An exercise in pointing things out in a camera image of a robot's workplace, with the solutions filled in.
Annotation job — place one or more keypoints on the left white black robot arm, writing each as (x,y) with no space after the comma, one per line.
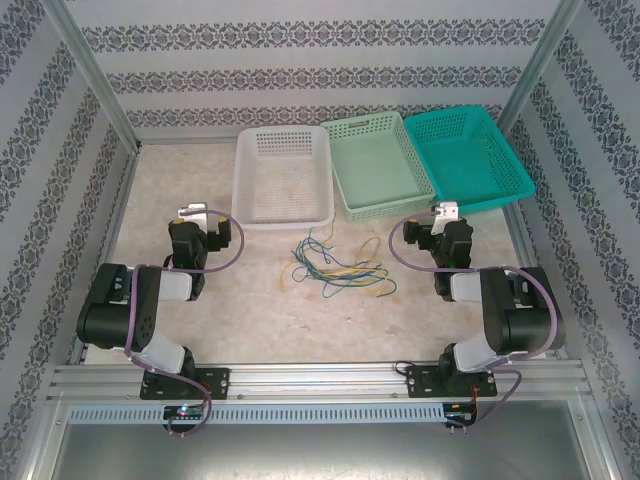
(110,305)

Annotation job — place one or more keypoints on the mint green plastic basket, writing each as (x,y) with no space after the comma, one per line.
(375,165)

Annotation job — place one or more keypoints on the white perforated plastic basket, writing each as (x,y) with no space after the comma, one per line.
(280,175)

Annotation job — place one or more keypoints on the teal plastic basket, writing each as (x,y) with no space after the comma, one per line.
(470,160)

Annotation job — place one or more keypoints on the small circuit board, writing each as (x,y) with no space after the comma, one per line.
(185,412)
(460,415)

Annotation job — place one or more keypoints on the grey metal sheet panel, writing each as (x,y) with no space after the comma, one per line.
(320,455)

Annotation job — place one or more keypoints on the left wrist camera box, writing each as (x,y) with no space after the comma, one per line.
(199,215)

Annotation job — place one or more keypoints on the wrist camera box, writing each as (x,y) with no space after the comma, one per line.
(199,215)
(447,212)

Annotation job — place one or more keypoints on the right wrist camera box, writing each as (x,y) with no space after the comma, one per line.
(447,212)

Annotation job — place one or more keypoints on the aluminium side rail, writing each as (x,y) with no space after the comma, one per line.
(515,230)
(120,200)

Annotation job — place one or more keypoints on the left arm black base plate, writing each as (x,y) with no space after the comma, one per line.
(215,382)

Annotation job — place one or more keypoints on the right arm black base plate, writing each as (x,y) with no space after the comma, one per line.
(425,382)

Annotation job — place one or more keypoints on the aluminium mounting rail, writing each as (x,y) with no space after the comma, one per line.
(320,380)

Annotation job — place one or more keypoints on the aluminium frame post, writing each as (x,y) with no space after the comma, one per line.
(541,65)
(97,75)

